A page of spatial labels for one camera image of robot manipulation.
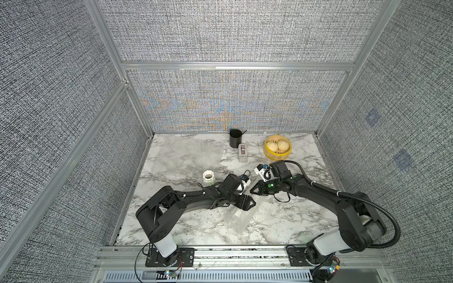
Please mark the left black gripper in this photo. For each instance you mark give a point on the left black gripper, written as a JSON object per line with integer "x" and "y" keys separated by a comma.
{"x": 246, "y": 203}

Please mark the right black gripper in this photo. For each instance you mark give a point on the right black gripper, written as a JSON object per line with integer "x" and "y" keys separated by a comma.
{"x": 264, "y": 192}

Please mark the small white ribbed vase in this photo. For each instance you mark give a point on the small white ribbed vase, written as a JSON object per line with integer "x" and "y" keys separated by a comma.
{"x": 208, "y": 178}

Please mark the tall white ribbed vase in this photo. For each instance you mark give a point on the tall white ribbed vase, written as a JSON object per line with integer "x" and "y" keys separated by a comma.
{"x": 242, "y": 222}

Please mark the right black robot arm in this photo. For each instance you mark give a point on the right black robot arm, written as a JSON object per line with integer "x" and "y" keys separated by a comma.
{"x": 359, "y": 223}

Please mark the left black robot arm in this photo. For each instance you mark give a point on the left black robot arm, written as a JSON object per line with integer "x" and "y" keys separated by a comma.
{"x": 163, "y": 210}

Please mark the yellow steamer basket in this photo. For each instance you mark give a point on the yellow steamer basket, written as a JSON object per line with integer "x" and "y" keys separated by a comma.
{"x": 276, "y": 156}

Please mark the right bun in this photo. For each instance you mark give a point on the right bun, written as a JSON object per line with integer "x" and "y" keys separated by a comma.
{"x": 283, "y": 146}

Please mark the bun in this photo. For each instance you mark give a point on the bun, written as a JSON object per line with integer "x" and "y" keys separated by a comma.
{"x": 283, "y": 146}
{"x": 272, "y": 146}

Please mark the left bun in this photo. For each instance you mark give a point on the left bun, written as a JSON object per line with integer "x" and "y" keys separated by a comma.
{"x": 272, "y": 146}

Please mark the black cup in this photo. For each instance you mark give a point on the black cup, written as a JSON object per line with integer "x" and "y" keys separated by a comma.
{"x": 235, "y": 136}

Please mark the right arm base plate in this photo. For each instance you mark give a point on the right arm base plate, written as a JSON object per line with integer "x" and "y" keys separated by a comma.
{"x": 297, "y": 256}

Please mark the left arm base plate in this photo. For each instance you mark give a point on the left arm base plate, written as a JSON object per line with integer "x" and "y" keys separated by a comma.
{"x": 182, "y": 257}

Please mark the aluminium front rail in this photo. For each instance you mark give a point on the aluminium front rail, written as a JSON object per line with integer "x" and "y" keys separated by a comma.
{"x": 235, "y": 264}

